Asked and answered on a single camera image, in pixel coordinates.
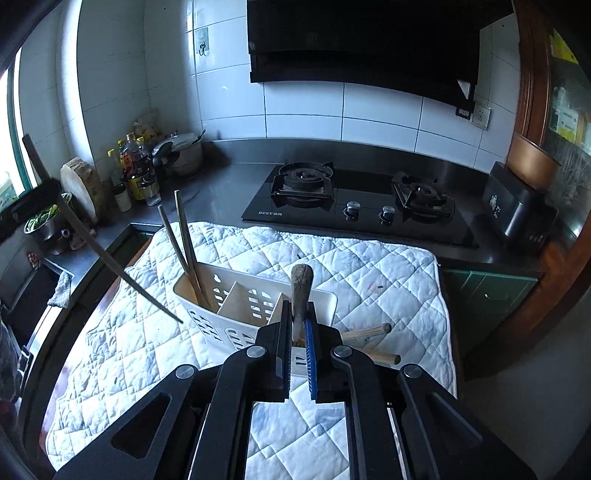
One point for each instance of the black range hood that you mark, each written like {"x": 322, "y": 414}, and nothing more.
{"x": 360, "y": 41}

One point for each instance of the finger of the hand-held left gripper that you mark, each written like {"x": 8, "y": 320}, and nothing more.
{"x": 37, "y": 196}

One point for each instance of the metal bowl of greens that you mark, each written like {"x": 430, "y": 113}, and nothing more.
{"x": 44, "y": 224}

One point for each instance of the black gas stove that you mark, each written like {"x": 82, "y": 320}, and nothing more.
{"x": 360, "y": 198}

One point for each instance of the white plastic utensil holder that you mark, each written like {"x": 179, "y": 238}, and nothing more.
{"x": 231, "y": 300}

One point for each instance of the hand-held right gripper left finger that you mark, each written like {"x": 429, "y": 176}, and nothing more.
{"x": 287, "y": 360}

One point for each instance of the wooden glass door cabinet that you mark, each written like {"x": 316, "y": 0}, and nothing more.
{"x": 535, "y": 69}

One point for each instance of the plastic jug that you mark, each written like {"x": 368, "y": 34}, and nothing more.
{"x": 7, "y": 191}

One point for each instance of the white quilted blanket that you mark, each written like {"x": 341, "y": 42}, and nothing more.
{"x": 369, "y": 277}

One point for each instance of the wall socket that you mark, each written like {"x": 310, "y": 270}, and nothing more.
{"x": 481, "y": 116}

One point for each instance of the black rice cooker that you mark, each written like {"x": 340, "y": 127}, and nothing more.
{"x": 517, "y": 212}

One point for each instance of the copper inner pot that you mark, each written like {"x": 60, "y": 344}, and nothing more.
{"x": 531, "y": 161}

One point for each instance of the brown wooden chopstick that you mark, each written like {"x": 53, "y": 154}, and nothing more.
{"x": 302, "y": 286}
{"x": 175, "y": 244}
{"x": 124, "y": 277}
{"x": 371, "y": 331}
{"x": 187, "y": 240}
{"x": 385, "y": 357}

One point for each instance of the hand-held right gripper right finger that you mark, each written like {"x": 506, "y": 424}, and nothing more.
{"x": 310, "y": 360}

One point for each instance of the metal pot with lid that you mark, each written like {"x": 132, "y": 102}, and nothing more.
{"x": 182, "y": 154}

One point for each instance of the green wall hook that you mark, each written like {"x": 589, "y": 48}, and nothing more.
{"x": 201, "y": 39}

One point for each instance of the round wooden cutting board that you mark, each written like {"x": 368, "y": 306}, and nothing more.
{"x": 81, "y": 184}

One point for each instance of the kitchen window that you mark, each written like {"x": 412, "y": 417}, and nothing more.
{"x": 11, "y": 129}

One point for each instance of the green cabinet door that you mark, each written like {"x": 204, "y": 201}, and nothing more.
{"x": 485, "y": 300}

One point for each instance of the cluster of condiment bottles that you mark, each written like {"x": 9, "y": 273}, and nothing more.
{"x": 136, "y": 175}

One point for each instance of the grey dish cloth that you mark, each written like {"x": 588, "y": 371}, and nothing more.
{"x": 61, "y": 290}

